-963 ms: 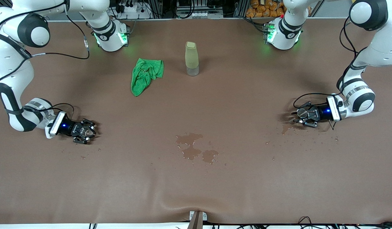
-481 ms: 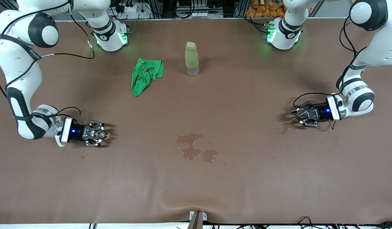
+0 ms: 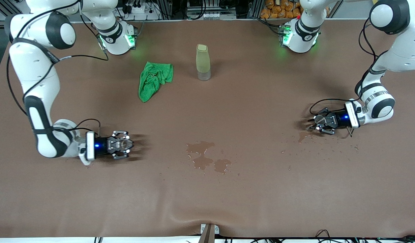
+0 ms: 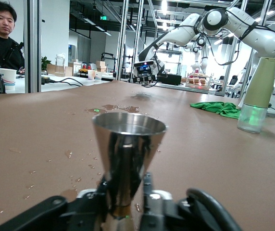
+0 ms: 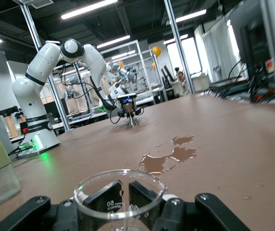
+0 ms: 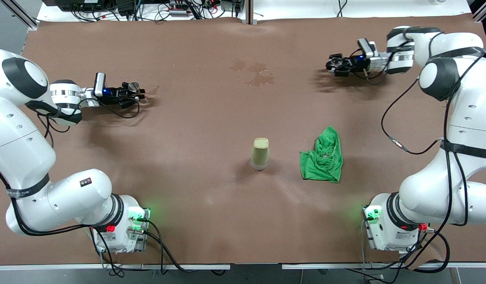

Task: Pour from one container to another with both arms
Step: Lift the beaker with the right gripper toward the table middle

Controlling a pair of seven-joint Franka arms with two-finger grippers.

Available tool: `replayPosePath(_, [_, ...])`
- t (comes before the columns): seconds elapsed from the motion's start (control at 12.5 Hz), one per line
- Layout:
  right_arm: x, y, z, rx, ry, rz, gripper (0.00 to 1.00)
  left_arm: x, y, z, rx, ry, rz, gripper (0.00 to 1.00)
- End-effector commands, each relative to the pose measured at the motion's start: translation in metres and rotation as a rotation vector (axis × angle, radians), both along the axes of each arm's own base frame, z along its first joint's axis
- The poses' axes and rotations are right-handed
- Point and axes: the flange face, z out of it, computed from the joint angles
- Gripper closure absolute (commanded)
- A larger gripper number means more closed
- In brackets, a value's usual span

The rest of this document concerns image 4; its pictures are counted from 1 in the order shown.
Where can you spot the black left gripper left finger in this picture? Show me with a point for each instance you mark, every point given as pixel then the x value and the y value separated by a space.
pixel 87 204

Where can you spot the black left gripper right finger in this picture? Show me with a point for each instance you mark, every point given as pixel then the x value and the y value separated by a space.
pixel 156 211

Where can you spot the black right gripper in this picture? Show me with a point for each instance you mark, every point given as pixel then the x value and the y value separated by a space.
pixel 156 71

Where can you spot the steel double jigger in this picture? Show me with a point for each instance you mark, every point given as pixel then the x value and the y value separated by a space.
pixel 128 149

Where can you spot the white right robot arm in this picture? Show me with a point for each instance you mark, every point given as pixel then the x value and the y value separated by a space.
pixel 260 36

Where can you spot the large spilled liquid puddle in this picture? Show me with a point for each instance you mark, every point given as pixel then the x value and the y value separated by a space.
pixel 111 107

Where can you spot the stacked cardboard boxes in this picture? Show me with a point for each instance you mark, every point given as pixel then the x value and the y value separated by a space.
pixel 101 66

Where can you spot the white rack with bread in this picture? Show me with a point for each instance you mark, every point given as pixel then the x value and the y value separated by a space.
pixel 197 81

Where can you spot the white desk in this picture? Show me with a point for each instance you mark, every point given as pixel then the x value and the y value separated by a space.
pixel 91 83

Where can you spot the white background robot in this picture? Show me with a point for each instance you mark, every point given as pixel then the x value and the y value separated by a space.
pixel 201 65

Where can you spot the yellow toy truck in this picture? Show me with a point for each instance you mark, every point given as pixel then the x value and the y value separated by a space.
pixel 84 68

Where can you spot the green microfibre cloth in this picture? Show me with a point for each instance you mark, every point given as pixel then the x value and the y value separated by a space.
pixel 214 108

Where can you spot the brown cardboard box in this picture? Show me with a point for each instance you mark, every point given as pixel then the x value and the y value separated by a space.
pixel 69 71

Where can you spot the brown table mat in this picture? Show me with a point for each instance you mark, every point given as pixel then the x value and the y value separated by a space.
pixel 224 168

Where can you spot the clear plastic water jug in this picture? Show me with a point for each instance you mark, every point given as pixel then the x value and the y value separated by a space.
pixel 60 65

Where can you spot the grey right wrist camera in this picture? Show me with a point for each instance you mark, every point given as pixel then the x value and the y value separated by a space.
pixel 144 64

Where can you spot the aluminium frame post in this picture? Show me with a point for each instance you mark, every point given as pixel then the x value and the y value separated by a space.
pixel 33 48

